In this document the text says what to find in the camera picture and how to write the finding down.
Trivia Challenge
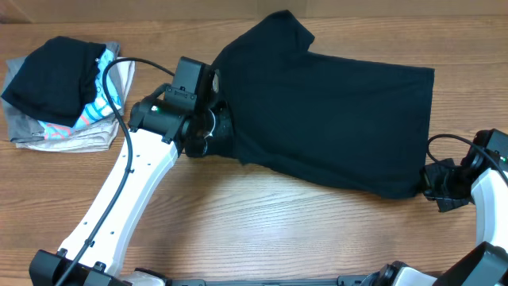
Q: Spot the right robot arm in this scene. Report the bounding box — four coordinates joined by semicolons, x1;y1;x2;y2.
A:
358;129;507;286

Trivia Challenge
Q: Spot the folded black garment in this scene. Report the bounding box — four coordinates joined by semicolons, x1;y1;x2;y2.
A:
2;37;106;127

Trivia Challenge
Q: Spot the folded beige garment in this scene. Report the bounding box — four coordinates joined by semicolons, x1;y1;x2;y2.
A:
16;61;136;153

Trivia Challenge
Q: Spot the black t-shirt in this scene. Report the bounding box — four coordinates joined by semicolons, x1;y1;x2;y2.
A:
208;10;434;199

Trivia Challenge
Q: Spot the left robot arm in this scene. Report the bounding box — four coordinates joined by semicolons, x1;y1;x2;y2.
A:
29;57;220;286

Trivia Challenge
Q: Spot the folded blue striped garment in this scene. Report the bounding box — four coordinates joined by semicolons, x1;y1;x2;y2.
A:
39;48;129;140

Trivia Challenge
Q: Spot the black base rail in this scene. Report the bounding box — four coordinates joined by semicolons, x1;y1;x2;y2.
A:
118;274;448;286

